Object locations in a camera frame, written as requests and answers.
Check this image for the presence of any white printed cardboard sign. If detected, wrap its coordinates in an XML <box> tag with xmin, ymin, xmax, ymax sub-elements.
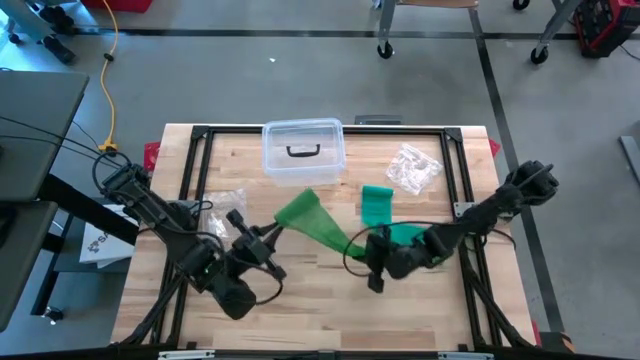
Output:
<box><xmin>78</xmin><ymin>202</ymin><xmax>139</xmax><ymax>270</ymax></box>

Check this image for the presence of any dark green elastic bandage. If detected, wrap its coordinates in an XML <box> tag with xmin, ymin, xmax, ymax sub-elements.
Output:
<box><xmin>273</xmin><ymin>187</ymin><xmax>367</xmax><ymax>260</ymax></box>

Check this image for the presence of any flat clear plastic bag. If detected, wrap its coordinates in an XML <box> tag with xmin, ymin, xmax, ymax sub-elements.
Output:
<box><xmin>202</xmin><ymin>188</ymin><xmax>249</xmax><ymax>239</ymax></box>

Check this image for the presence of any silver edge bracket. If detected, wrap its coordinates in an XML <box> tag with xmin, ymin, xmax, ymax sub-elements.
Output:
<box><xmin>157</xmin><ymin>349</ymin><xmax>216</xmax><ymax>360</ymax></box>
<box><xmin>437</xmin><ymin>351</ymin><xmax>496</xmax><ymax>360</ymax></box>

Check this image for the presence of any grey metal bracket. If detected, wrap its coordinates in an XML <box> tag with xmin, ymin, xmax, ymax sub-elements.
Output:
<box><xmin>353</xmin><ymin>114</ymin><xmax>403</xmax><ymax>126</ymax></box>

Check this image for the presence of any black box handle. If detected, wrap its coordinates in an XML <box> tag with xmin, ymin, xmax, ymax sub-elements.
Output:
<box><xmin>285</xmin><ymin>143</ymin><xmax>322</xmax><ymax>159</ymax></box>

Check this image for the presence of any red and black crate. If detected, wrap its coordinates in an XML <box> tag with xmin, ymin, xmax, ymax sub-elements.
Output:
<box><xmin>572</xmin><ymin>0</ymin><xmax>640</xmax><ymax>60</ymax></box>

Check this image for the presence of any crumpled clear plastic bag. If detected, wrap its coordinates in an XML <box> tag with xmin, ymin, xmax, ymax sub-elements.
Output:
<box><xmin>385</xmin><ymin>143</ymin><xmax>445</xmax><ymax>196</ymax></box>

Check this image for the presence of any small black caster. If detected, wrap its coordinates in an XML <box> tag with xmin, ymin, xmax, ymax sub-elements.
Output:
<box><xmin>42</xmin><ymin>305</ymin><xmax>66</xmax><ymax>325</ymax></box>

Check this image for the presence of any grey metal bar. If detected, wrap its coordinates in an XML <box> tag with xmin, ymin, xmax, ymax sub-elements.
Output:
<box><xmin>618</xmin><ymin>134</ymin><xmax>640</xmax><ymax>189</ymax></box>

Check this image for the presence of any yellow extension cable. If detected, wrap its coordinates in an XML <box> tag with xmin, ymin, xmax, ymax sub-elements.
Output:
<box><xmin>98</xmin><ymin>0</ymin><xmax>121</xmax><ymax>159</ymax></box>

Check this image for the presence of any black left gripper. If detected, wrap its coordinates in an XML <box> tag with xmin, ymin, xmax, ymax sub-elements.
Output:
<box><xmin>225</xmin><ymin>208</ymin><xmax>288</xmax><ymax>281</ymax></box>

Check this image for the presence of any thin black cable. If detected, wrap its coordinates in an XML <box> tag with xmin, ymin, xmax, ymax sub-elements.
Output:
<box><xmin>0</xmin><ymin>133</ymin><xmax>114</xmax><ymax>169</ymax></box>
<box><xmin>0</xmin><ymin>115</ymin><xmax>121</xmax><ymax>166</ymax></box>

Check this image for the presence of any teal elastic bandage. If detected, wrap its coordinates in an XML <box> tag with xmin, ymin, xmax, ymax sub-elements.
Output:
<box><xmin>360</xmin><ymin>184</ymin><xmax>441</xmax><ymax>261</ymax></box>

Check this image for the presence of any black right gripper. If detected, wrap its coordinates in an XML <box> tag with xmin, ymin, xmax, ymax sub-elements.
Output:
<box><xmin>360</xmin><ymin>232</ymin><xmax>429</xmax><ymax>295</ymax></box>

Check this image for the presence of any clear plastic storage box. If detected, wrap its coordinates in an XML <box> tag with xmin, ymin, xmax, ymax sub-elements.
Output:
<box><xmin>261</xmin><ymin>117</ymin><xmax>348</xmax><ymax>189</ymax></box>

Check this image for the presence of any grey cart leg with caster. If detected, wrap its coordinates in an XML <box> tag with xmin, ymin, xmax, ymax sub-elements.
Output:
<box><xmin>529</xmin><ymin>0</ymin><xmax>584</xmax><ymax>66</ymax></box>
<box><xmin>375</xmin><ymin>0</ymin><xmax>400</xmax><ymax>61</ymax></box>

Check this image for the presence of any black office chair base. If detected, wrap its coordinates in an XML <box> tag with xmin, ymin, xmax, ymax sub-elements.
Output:
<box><xmin>7</xmin><ymin>0</ymin><xmax>79</xmax><ymax>65</ymax></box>

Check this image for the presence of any red plastic bin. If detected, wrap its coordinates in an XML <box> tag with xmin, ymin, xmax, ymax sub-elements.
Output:
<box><xmin>79</xmin><ymin>0</ymin><xmax>155</xmax><ymax>14</ymax></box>

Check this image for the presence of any black desk support beam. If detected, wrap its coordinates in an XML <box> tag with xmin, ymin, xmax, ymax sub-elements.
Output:
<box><xmin>37</xmin><ymin>173</ymin><xmax>141</xmax><ymax>246</ymax></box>

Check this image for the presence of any dark grey desk top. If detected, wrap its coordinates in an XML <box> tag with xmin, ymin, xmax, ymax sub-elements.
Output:
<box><xmin>0</xmin><ymin>69</ymin><xmax>90</xmax><ymax>204</ymax></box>
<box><xmin>0</xmin><ymin>199</ymin><xmax>59</xmax><ymax>332</ymax></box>

